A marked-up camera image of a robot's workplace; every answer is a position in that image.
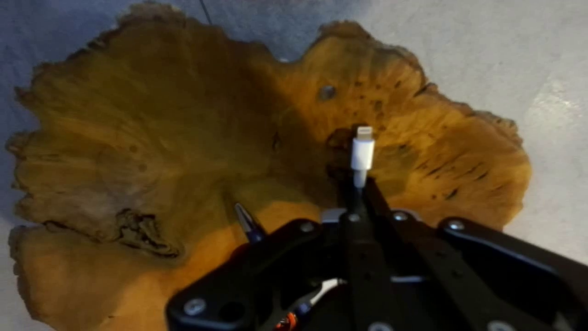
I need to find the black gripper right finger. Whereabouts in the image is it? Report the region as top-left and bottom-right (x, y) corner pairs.
(365, 174), (588, 331)

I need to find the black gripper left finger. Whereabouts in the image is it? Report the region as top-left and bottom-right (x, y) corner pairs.
(163, 182), (382, 331)

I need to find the white lightning av adapter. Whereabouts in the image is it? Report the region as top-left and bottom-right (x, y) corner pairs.
(349, 123), (376, 191)

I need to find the dark blue pen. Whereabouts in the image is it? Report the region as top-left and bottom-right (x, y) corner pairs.
(231, 200), (268, 244)

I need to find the brown wooden burl bowl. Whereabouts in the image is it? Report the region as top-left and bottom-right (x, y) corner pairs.
(5, 2), (533, 331)

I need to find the white and red wire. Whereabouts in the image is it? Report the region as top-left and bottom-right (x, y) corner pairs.
(272, 276), (349, 331)

